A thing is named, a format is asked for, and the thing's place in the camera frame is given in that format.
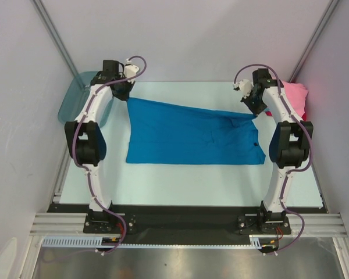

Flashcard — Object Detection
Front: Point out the aluminium front rail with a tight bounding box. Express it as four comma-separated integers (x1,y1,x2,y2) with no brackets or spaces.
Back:
30,213,347,238

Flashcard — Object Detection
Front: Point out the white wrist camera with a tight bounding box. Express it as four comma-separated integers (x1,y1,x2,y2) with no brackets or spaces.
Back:
233,79,253,98
123,59,140,80

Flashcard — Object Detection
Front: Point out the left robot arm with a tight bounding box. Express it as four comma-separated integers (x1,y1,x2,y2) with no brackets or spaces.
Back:
65,59,140,212

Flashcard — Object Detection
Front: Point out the blue t-shirt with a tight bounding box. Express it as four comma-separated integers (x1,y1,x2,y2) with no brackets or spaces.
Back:
126,98,266,165

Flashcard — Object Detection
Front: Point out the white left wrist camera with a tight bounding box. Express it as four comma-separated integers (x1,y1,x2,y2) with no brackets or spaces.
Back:
123,59,140,80

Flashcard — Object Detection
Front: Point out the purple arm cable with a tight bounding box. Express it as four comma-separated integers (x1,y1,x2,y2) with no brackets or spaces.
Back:
234,65,312,256
70,55,148,256

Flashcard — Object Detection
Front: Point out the pink folded t-shirt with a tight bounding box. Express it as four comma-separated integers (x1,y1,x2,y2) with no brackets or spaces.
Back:
283,81,309,117

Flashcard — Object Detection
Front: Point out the aluminium frame post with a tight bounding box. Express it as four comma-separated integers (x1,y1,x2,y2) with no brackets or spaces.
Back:
30,0,79,77
289,0,342,83

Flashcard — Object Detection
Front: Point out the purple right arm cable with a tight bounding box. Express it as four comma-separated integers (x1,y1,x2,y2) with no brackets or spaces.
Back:
234,65,312,256

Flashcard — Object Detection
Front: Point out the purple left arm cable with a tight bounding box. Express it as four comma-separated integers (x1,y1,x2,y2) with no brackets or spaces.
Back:
70,55,148,256

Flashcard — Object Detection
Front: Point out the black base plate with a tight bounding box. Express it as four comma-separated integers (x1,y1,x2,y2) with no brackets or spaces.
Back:
47,203,328,248

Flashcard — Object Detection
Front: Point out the white slotted cable duct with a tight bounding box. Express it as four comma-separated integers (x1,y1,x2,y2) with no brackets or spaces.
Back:
42,235,278,249

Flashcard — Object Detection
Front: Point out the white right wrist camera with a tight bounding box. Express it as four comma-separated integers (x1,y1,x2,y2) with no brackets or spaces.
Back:
233,79,253,98

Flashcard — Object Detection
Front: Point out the right aluminium frame post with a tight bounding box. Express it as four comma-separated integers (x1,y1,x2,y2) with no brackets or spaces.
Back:
289,0,342,83

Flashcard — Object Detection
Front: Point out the left aluminium frame post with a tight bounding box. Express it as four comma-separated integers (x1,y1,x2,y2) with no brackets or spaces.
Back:
30,0,79,77

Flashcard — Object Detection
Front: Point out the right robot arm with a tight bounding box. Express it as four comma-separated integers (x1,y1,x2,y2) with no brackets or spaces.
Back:
234,64,314,233

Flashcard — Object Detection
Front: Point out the teal translucent plastic bin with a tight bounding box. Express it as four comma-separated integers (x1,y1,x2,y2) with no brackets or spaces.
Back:
58,71,97,126

